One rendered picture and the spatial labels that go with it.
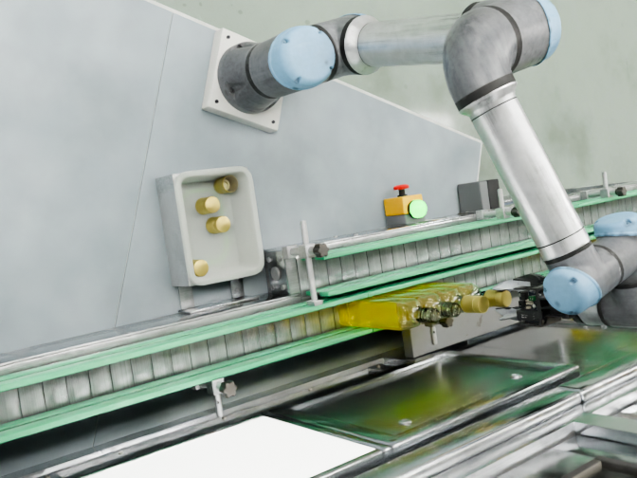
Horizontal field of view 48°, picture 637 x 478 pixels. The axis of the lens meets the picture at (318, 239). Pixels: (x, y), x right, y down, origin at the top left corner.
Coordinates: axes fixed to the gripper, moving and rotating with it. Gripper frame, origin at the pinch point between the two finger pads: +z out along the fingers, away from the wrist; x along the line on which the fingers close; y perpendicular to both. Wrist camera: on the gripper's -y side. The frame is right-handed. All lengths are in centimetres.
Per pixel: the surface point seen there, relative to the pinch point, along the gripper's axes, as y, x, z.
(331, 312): 21.7, -0.4, 28.3
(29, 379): 86, -3, 20
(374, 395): 29.3, 12.9, 8.2
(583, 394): 10.4, 13.6, -22.9
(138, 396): 69, 4, 20
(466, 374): 11.5, 12.6, 1.4
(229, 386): 55, 5, 15
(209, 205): 44, -26, 35
